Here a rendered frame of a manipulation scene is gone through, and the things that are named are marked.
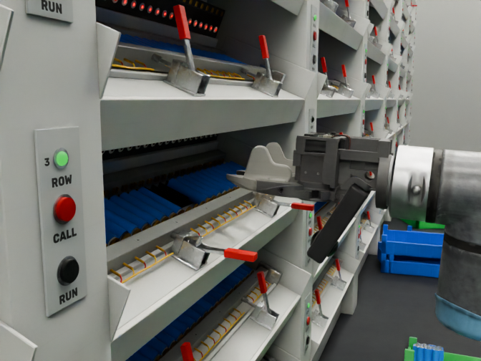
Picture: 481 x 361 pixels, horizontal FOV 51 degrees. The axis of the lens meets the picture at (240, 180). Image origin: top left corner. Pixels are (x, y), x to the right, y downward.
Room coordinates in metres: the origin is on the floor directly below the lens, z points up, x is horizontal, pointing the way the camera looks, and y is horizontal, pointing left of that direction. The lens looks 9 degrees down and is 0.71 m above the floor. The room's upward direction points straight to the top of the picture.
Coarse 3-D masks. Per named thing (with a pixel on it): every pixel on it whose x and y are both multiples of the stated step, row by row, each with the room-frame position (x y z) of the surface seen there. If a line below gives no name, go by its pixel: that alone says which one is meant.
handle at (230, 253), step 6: (198, 240) 0.54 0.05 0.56; (198, 246) 0.54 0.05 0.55; (204, 246) 0.54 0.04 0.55; (210, 252) 0.53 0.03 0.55; (216, 252) 0.53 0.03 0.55; (222, 252) 0.53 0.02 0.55; (228, 252) 0.52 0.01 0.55; (234, 252) 0.52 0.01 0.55; (240, 252) 0.52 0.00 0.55; (246, 252) 0.52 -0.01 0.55; (252, 252) 0.52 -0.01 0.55; (234, 258) 0.52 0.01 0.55; (240, 258) 0.52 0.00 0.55; (246, 258) 0.51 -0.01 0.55; (252, 258) 0.51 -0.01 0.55
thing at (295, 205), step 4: (272, 196) 0.79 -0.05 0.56; (272, 200) 0.79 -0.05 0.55; (280, 204) 0.78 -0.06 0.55; (284, 204) 0.78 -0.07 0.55; (288, 204) 0.78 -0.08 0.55; (292, 204) 0.77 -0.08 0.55; (296, 204) 0.77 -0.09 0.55; (300, 204) 0.77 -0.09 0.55; (304, 204) 0.77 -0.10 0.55; (308, 204) 0.77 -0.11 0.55; (296, 208) 0.77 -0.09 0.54; (300, 208) 0.77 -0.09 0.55; (304, 208) 0.76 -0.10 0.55; (308, 208) 0.76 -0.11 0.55; (312, 208) 0.76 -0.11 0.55
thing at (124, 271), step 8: (224, 216) 0.69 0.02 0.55; (208, 224) 0.65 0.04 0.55; (192, 232) 0.61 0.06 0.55; (200, 232) 0.62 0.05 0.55; (168, 248) 0.55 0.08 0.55; (144, 256) 0.51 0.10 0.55; (128, 264) 0.48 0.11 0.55; (136, 264) 0.49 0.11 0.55; (120, 272) 0.46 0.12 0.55; (128, 272) 0.47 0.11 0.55
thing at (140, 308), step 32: (128, 160) 0.68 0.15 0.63; (160, 160) 0.77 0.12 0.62; (224, 160) 0.99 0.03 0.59; (224, 224) 0.68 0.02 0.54; (256, 224) 0.73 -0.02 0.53; (288, 224) 0.90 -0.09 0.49; (160, 256) 0.53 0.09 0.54; (128, 288) 0.37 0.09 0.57; (160, 288) 0.47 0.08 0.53; (192, 288) 0.51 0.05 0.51; (128, 320) 0.40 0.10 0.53; (160, 320) 0.46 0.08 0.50; (128, 352) 0.42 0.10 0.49
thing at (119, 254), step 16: (240, 192) 0.77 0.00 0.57; (256, 192) 0.82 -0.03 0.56; (208, 208) 0.65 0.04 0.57; (224, 208) 0.70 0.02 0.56; (240, 208) 0.73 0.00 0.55; (160, 224) 0.55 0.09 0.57; (176, 224) 0.57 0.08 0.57; (192, 224) 0.60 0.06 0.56; (128, 240) 0.49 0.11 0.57; (144, 240) 0.50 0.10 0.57; (160, 240) 0.53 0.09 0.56; (112, 256) 0.45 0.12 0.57; (128, 256) 0.47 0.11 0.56; (112, 272) 0.45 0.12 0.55
